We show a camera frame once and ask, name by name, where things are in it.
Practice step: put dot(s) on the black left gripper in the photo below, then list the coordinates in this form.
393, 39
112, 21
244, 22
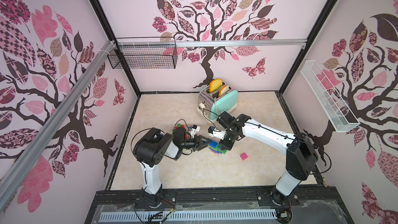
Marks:
197, 142

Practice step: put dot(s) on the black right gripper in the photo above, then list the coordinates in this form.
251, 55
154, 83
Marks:
229, 137

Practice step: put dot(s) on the blue long lego brick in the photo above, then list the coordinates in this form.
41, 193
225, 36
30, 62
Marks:
213, 145

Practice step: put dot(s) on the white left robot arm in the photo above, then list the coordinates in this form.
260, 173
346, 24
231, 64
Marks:
153, 146

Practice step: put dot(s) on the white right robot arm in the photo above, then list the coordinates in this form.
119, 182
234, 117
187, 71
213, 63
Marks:
301, 156

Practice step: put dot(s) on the pink lego brick lower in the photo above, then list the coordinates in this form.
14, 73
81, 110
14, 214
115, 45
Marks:
244, 156

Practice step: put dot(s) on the mint and cream toaster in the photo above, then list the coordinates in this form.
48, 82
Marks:
212, 106

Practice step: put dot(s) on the toast slice right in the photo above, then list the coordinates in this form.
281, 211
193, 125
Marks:
223, 90

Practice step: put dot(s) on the toast slice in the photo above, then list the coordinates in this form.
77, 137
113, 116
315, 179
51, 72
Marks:
223, 90
215, 84

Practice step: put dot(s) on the toast slice left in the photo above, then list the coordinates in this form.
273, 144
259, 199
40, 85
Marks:
215, 84

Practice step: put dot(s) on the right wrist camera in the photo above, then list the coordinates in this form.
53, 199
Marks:
216, 133

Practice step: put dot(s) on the black wire basket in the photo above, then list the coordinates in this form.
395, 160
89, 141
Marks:
144, 53

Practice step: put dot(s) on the white slotted cable duct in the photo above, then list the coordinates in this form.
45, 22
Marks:
186, 216

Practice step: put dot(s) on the aluminium rail back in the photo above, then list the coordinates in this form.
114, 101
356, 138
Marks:
221, 43

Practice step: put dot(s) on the aluminium rail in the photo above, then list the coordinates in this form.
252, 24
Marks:
19, 170
221, 43

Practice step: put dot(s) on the white wire shelf basket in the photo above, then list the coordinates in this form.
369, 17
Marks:
324, 84

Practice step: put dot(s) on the aluminium rail left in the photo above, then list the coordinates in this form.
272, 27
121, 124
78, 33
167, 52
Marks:
19, 170

